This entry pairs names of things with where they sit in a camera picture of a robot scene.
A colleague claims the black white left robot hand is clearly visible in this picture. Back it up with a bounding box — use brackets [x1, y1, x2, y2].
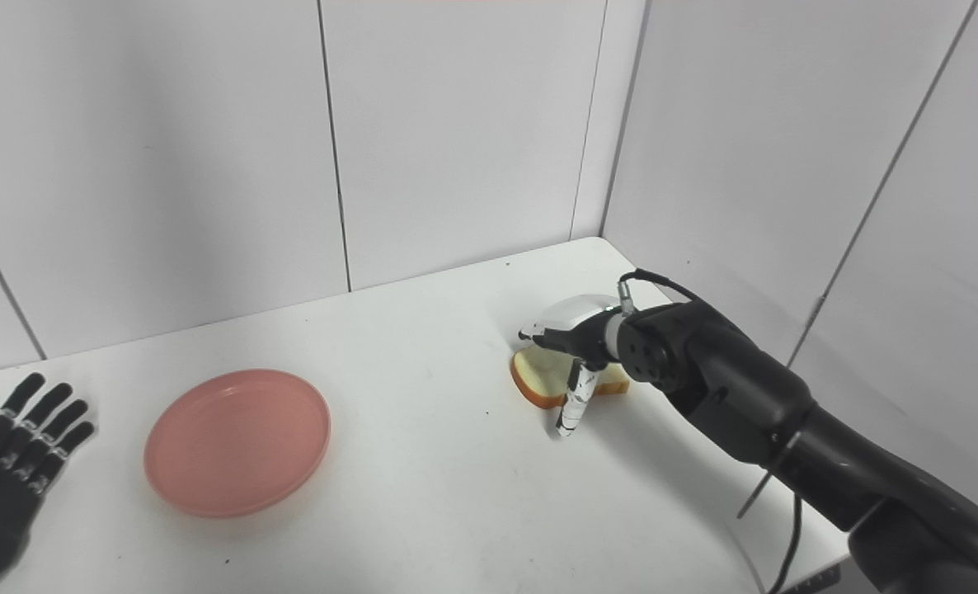
[0, 372, 96, 591]

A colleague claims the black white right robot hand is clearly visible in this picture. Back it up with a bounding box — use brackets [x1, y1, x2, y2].
[519, 295, 626, 438]

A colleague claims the slice of white bread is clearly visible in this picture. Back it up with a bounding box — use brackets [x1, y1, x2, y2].
[510, 346, 632, 410]

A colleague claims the pink round plate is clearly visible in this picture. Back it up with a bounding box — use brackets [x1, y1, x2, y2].
[143, 369, 331, 519]

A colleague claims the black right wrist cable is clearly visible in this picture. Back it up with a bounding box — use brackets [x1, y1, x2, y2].
[617, 269, 805, 594]

